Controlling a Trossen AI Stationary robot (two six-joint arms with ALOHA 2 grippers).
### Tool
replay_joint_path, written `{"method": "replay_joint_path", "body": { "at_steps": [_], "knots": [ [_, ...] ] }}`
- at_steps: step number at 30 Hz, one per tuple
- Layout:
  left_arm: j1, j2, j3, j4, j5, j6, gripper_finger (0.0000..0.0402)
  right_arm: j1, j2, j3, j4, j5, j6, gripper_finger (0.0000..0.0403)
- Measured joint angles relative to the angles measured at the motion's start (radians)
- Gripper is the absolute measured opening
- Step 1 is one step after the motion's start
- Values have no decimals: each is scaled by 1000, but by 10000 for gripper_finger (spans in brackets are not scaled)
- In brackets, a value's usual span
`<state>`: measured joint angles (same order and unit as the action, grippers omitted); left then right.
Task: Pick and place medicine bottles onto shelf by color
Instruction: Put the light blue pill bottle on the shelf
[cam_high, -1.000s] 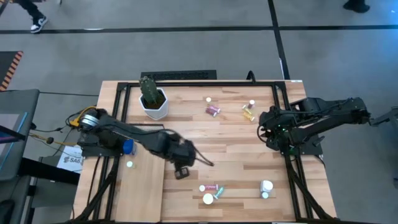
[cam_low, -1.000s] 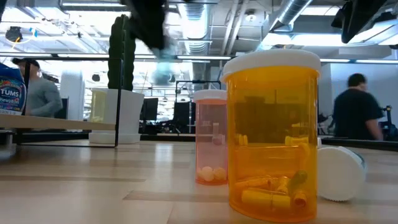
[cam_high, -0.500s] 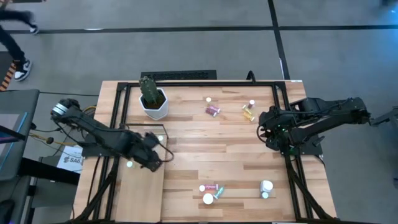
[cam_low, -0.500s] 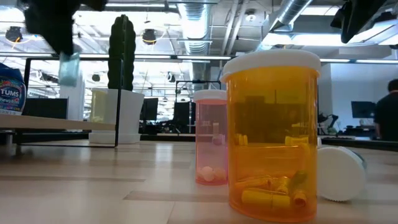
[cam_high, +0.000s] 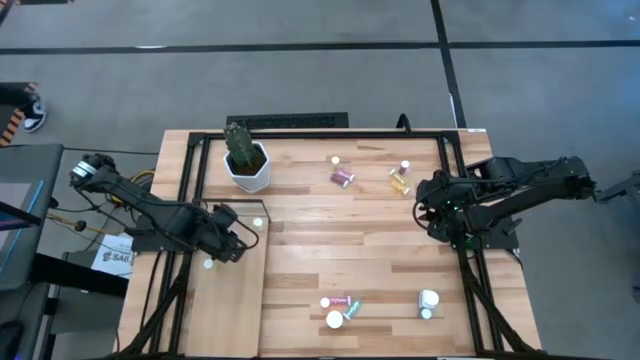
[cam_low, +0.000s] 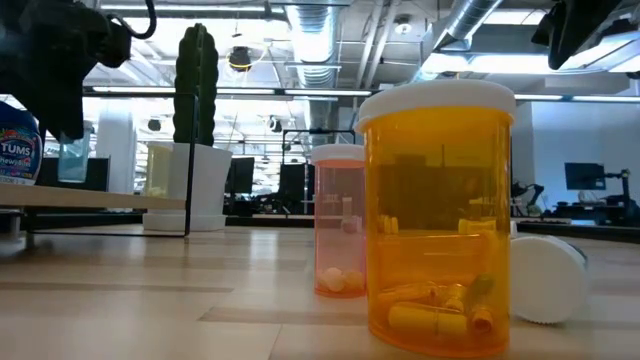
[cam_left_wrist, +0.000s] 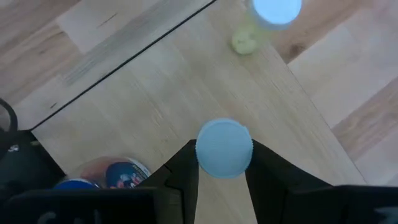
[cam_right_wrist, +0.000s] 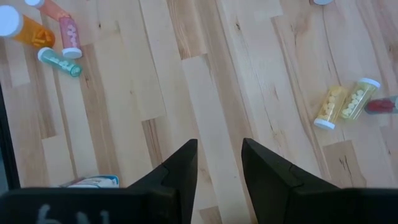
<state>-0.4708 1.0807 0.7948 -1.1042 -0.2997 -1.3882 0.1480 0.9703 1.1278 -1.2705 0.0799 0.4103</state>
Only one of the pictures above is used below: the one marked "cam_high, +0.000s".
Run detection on person's leg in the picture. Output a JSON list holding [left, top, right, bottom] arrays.
[[0, 82, 39, 109]]

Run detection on person's shoe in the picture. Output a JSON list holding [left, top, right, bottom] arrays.
[[22, 94, 49, 134]]

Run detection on black equipment stand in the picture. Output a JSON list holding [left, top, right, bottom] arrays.
[[589, 171, 640, 205]]

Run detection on black and yellow cables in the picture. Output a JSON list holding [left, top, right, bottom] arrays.
[[47, 168, 157, 239]]

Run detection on black floor grate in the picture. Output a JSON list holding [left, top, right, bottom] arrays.
[[225, 111, 350, 130]]

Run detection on grey side cart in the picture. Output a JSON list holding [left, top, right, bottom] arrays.
[[0, 143, 65, 360]]

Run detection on white plant pot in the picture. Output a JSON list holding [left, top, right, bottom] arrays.
[[222, 139, 272, 195]]

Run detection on orange black striped floor mat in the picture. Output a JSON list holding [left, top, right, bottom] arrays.
[[0, 81, 39, 148]]

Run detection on black metal table frame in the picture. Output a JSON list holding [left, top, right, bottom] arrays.
[[112, 128, 546, 360]]

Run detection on light wooden tray board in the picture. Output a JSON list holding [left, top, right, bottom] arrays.
[[185, 198, 273, 357]]

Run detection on green cactus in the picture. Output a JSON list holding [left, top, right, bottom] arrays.
[[222, 121, 261, 169]]

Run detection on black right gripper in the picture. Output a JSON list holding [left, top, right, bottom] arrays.
[[414, 170, 459, 241]]

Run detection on white paper sign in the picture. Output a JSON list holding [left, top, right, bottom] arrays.
[[91, 232, 135, 280]]

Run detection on black floor beam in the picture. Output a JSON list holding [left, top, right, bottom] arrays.
[[29, 252, 130, 297]]

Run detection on teal pill vial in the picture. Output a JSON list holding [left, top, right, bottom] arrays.
[[341, 298, 363, 322]]

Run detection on large white pill bottle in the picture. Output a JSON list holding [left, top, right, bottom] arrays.
[[417, 288, 441, 311]]

